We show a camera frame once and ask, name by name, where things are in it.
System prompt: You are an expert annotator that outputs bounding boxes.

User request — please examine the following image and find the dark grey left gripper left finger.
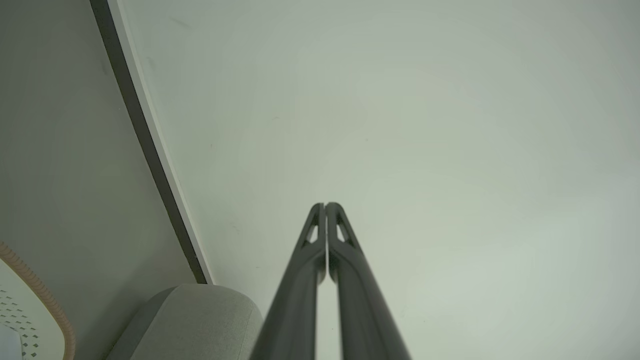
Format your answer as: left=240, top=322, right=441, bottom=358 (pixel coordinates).
left=249, top=202, right=327, bottom=360

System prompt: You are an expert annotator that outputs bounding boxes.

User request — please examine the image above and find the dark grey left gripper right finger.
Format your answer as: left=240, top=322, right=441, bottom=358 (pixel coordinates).
left=325, top=202, right=412, bottom=360

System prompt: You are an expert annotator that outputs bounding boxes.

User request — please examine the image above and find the white laundry basket tan rim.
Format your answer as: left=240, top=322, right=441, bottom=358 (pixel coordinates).
left=0, top=242, right=77, bottom=360

